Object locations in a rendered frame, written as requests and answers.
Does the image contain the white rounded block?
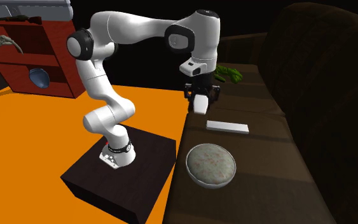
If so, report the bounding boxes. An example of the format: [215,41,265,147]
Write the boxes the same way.
[193,94,210,116]

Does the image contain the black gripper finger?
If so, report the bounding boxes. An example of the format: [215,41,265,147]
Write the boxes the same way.
[208,85,221,102]
[183,83,196,101]

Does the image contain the white flat slab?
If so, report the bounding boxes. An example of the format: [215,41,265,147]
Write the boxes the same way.
[205,120,250,135]

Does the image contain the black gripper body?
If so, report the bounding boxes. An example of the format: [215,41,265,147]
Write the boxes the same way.
[191,71,214,97]

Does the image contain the grey speckled bowl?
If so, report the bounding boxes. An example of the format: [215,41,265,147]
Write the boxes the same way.
[185,143,237,190]

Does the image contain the dark robot stand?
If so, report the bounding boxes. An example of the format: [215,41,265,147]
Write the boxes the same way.
[60,123,177,224]

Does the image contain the red shelf unit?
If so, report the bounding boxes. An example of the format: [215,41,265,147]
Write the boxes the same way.
[0,0,86,100]

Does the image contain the green leafy toy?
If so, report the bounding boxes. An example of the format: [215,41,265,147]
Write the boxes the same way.
[212,64,244,85]

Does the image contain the dark brown sofa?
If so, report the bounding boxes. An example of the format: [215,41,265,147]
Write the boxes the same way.
[162,1,358,224]

